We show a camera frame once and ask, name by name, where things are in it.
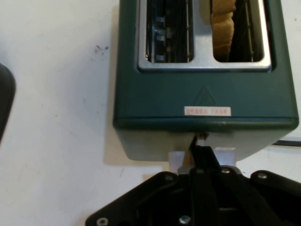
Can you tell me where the black toaster power cable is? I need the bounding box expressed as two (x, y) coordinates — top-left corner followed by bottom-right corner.
(274, 139), (301, 148)

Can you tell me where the green two-slot toaster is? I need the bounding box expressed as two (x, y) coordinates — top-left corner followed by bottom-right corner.
(112, 0), (300, 163)

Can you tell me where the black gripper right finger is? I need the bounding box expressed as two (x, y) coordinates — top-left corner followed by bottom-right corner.
(201, 145), (301, 226)

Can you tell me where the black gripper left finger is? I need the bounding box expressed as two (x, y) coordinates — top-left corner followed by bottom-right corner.
(85, 145), (206, 226)

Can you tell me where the black coffee machine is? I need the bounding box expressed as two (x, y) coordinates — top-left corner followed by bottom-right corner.
(0, 63), (17, 145)

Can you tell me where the brown bread slice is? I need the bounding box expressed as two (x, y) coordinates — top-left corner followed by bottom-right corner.
(210, 0), (236, 59)

